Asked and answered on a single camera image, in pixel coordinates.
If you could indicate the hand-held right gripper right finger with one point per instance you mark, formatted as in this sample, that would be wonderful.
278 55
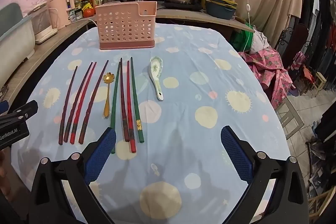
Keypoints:
236 153

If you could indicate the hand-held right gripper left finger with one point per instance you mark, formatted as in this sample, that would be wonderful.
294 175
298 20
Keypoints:
101 153

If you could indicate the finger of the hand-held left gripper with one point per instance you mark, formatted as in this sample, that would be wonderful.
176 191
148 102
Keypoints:
26 108
3 107

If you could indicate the dark maroon chopstick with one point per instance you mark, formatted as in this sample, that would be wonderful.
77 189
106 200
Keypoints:
77 103
93 106
67 106

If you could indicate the dark red chopstick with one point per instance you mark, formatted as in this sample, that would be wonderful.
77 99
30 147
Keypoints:
124 103

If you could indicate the green chopstick yellow mark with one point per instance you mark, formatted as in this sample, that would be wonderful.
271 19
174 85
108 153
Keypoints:
135 103

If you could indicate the gold flower spoon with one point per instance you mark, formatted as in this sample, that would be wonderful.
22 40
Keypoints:
109 79

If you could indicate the white floral ceramic spoon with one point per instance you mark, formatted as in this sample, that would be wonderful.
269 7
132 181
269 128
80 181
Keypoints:
155 67

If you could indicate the pink perforated utensil holder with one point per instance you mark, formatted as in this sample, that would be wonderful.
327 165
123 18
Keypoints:
123 27

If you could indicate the wood grain side counter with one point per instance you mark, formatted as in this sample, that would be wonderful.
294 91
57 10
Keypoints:
39 56

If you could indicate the grey metal stool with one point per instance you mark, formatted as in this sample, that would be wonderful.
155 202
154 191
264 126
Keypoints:
290 119

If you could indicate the white bin blue lid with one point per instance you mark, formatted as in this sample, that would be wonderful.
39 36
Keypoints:
14 37

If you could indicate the pink patterned cloth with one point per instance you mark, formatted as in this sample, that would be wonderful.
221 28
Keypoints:
270 71

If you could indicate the blue spotted tablecloth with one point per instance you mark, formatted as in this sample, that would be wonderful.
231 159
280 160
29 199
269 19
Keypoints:
189 77

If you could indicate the pink electric kettle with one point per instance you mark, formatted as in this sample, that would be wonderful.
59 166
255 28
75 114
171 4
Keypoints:
61 7

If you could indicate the small wooden stool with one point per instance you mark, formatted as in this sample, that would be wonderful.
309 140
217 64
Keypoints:
320 81

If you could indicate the green bag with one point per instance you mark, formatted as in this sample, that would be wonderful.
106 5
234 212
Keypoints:
241 40

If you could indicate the red tomato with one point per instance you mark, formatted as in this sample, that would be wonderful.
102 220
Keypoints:
88 12

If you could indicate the jar with yellow label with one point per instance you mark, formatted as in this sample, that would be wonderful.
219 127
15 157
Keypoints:
86 5

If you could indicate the black metal chair back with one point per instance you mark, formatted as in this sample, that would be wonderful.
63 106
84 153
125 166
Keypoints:
294 40

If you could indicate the blue bowl yellow inside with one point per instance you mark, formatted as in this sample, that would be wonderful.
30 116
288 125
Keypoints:
220 0
219 12

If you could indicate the pale board countertop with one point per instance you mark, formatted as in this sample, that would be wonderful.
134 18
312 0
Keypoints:
189 16

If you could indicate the black induction cooktop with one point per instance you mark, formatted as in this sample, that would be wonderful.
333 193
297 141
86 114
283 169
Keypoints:
181 5

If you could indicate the row of hanging clothes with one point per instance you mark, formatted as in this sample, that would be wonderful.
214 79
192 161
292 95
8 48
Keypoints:
321 19

